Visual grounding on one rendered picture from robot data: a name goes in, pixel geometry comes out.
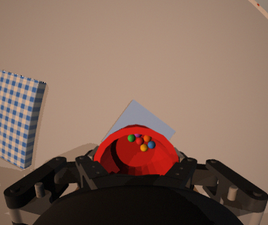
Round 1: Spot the blue marble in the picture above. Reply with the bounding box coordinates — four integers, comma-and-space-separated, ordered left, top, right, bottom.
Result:
148, 141, 156, 149

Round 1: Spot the green marble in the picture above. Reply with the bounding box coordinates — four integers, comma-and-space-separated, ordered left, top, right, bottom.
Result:
128, 134, 136, 142

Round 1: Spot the red marble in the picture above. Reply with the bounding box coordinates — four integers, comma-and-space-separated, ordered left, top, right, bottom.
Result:
136, 137, 144, 145

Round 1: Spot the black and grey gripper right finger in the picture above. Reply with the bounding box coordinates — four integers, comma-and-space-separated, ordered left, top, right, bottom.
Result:
153, 147, 268, 225

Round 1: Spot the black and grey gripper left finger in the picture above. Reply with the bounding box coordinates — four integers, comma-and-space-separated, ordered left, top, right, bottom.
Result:
4, 146, 122, 225

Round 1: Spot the red cup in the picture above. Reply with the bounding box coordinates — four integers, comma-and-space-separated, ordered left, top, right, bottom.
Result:
94, 124, 179, 176

